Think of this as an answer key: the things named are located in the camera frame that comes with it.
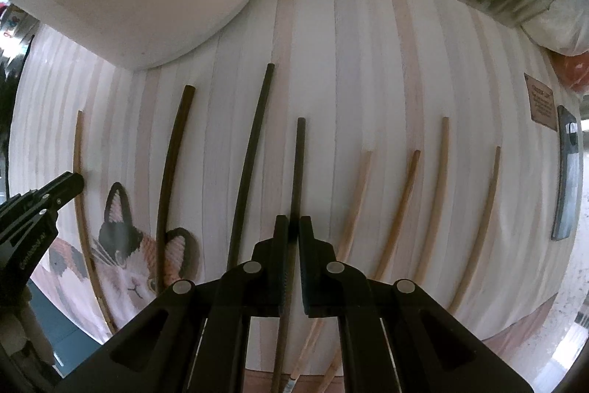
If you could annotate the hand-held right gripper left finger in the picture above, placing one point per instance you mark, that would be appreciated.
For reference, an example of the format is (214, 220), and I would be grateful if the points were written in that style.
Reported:
(280, 246)

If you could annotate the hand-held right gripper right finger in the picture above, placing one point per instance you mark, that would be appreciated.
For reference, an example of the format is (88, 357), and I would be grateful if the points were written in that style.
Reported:
(307, 246)

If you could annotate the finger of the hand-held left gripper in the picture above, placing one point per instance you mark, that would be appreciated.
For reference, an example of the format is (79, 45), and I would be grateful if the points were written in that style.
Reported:
(62, 190)

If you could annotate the light wooden chopstick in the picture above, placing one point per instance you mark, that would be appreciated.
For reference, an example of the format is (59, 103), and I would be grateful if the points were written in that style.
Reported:
(356, 199)
(85, 213)
(481, 227)
(432, 199)
(401, 209)

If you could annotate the dark wooden chopstick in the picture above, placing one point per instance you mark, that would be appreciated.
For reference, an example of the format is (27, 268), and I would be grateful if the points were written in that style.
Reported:
(172, 172)
(298, 172)
(251, 163)

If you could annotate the blue smartphone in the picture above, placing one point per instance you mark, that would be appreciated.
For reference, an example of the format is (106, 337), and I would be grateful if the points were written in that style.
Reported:
(567, 176)

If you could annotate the orange packet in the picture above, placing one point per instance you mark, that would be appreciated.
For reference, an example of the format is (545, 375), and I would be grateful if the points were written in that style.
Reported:
(573, 73)

